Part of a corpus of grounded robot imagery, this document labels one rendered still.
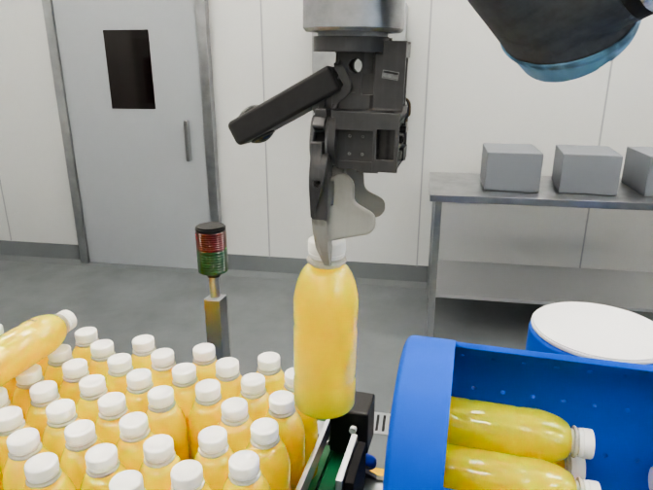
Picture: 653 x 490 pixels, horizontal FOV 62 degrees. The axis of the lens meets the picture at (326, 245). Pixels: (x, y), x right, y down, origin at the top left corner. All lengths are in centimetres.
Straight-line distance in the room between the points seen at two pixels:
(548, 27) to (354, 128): 17
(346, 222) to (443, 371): 25
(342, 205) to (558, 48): 22
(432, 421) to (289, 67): 353
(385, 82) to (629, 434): 64
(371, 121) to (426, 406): 33
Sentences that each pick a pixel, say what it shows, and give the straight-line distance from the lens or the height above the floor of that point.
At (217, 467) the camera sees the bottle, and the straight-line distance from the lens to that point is 80.
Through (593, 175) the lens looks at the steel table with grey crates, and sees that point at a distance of 332.
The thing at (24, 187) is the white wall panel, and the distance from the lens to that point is 514.
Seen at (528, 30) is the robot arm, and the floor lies 159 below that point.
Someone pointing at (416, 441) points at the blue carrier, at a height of 118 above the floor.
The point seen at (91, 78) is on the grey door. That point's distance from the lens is 457.
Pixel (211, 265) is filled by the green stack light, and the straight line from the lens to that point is 114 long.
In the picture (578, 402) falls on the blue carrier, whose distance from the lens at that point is 90.
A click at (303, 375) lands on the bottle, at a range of 59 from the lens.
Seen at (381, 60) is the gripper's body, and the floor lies 158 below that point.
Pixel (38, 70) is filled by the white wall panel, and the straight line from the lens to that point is 487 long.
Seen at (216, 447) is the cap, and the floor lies 109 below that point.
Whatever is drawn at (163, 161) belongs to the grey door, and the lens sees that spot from 436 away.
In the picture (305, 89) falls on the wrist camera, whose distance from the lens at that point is 51.
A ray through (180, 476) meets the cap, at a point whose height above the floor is 110.
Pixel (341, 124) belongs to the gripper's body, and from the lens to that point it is 49.
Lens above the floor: 157
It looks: 18 degrees down
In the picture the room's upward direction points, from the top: straight up
